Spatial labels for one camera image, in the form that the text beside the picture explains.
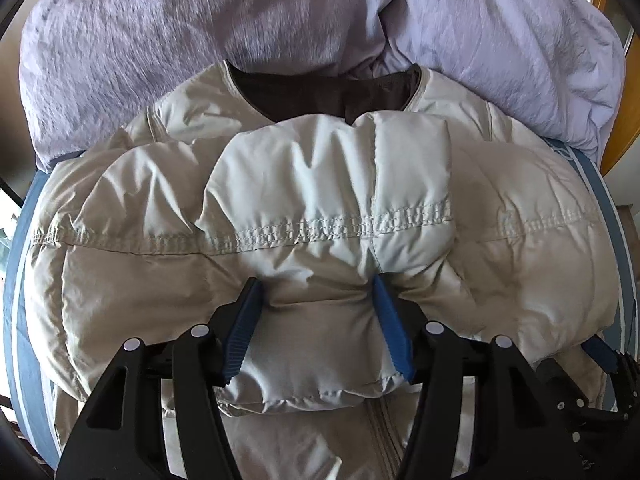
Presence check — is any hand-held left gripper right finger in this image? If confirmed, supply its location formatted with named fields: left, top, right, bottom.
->
left=372, top=274, right=583, bottom=480

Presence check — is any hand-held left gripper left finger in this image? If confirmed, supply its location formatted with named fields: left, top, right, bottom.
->
left=55, top=277, right=263, bottom=480

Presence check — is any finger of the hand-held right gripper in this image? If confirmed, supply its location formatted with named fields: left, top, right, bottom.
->
left=582, top=336, right=640, bottom=411
left=537, top=357, right=640, bottom=480

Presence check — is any beige puffer jacket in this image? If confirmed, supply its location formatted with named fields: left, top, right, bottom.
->
left=27, top=60, right=621, bottom=480

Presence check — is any blue striped bed sheet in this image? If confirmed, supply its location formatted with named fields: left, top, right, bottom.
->
left=2, top=140, right=640, bottom=461

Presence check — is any right lavender pillow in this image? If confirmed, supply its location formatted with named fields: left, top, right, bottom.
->
left=350, top=0, right=628, bottom=161

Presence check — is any lavender pillow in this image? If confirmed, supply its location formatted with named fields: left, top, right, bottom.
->
left=350, top=0, right=628, bottom=161
left=20, top=0, right=396, bottom=173

